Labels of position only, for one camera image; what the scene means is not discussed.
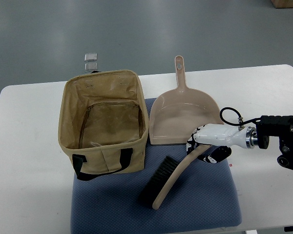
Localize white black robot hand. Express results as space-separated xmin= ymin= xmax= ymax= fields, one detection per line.
xmin=186 ymin=124 xmax=258 ymax=164

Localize pink hand broom black bristles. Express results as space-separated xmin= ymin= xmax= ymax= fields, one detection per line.
xmin=138 ymin=144 xmax=211 ymax=210

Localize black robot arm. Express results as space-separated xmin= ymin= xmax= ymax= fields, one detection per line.
xmin=220 ymin=107 xmax=293 ymax=170

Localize pink plastic dustpan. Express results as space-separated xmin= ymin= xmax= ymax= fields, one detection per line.
xmin=149 ymin=56 xmax=223 ymax=145

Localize blue fabric cushion mat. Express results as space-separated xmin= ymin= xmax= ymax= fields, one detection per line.
xmin=70 ymin=97 xmax=242 ymax=232

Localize brown cardboard box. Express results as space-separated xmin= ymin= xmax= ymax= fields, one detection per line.
xmin=271 ymin=0 xmax=293 ymax=9

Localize lower silver floor plate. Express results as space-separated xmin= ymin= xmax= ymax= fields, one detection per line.
xmin=84 ymin=62 xmax=98 ymax=72

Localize silver floor plate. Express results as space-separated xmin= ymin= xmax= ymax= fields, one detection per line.
xmin=84 ymin=53 xmax=97 ymax=61
xmin=84 ymin=62 xmax=98 ymax=72

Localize upper silver floor plate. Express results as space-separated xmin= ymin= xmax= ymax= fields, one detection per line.
xmin=84 ymin=53 xmax=97 ymax=61

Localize yellow fabric bag black handles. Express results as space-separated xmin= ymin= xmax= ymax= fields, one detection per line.
xmin=58 ymin=70 xmax=149 ymax=181

